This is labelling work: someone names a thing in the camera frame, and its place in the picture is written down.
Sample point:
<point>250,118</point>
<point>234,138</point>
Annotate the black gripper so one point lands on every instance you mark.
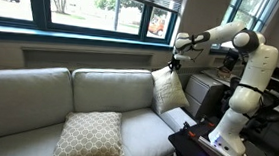
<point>176,62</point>

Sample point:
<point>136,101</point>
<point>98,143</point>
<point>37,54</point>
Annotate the small cream lumbar pillow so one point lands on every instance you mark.
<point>168,90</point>

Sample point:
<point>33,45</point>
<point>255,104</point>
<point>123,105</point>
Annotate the octagon patterned square pillow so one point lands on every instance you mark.
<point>89,137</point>

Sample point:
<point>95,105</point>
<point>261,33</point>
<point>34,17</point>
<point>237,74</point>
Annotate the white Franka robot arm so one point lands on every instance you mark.
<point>244,99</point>

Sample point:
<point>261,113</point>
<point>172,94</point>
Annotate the grey two-seat sofa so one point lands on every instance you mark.
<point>112,89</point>

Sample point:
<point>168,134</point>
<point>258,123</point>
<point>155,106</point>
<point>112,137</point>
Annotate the baseboard heater grille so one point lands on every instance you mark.
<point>190,71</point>

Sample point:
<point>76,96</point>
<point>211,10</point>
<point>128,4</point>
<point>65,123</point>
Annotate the light grey filing cabinet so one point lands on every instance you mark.
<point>205,93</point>

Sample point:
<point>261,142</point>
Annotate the black monitor on stand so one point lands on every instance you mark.
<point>231,59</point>

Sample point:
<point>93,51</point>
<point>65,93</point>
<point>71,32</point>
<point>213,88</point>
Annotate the black orange clamp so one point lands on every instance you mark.
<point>209,122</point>
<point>191,133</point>

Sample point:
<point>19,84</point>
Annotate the black robot table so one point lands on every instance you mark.
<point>187,148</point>

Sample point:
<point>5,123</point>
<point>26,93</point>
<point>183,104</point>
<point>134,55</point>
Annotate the narrow blue-framed window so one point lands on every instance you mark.
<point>248,9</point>

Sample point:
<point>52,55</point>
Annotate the black office chair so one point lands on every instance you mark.
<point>271,101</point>

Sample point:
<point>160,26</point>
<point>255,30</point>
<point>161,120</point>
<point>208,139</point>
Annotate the wide blue-framed window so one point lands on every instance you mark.
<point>38,3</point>

